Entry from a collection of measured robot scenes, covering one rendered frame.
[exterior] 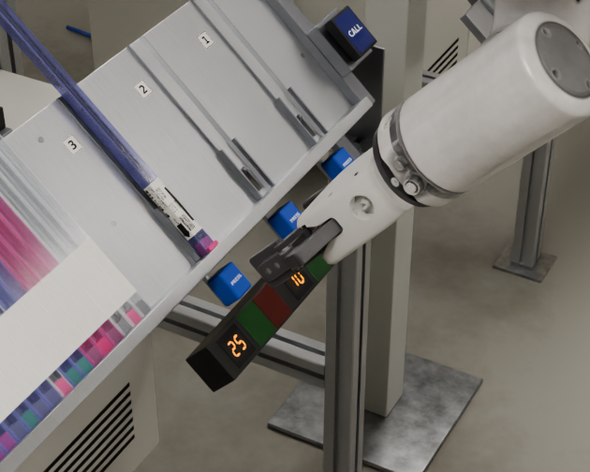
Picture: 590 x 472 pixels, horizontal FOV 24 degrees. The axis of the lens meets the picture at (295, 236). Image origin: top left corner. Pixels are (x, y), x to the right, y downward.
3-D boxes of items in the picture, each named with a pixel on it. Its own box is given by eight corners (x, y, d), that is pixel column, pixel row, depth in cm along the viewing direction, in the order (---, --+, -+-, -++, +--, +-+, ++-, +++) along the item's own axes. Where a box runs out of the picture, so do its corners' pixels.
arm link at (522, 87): (432, 71, 107) (381, 126, 100) (555, -18, 97) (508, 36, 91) (499, 153, 108) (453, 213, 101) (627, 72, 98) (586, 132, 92)
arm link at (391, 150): (449, 215, 101) (423, 232, 103) (494, 158, 107) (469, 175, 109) (377, 129, 100) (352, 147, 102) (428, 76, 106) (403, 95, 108)
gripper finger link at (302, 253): (323, 252, 103) (282, 277, 107) (372, 199, 108) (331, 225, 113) (314, 241, 103) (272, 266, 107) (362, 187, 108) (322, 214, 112)
